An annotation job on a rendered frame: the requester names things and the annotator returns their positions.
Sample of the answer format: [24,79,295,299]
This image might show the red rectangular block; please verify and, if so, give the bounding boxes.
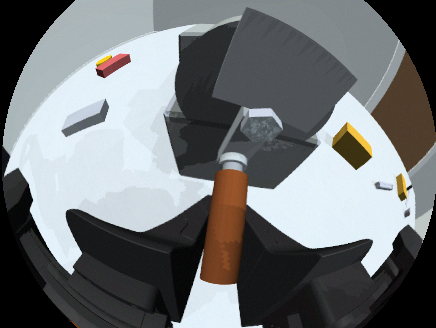
[96,54,132,78]

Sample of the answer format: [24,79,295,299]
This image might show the yellow rectangular block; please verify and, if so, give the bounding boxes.
[396,173,408,201]
[331,121,372,169]

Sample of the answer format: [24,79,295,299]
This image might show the yellow short cylinder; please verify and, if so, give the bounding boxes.
[96,55,112,67]

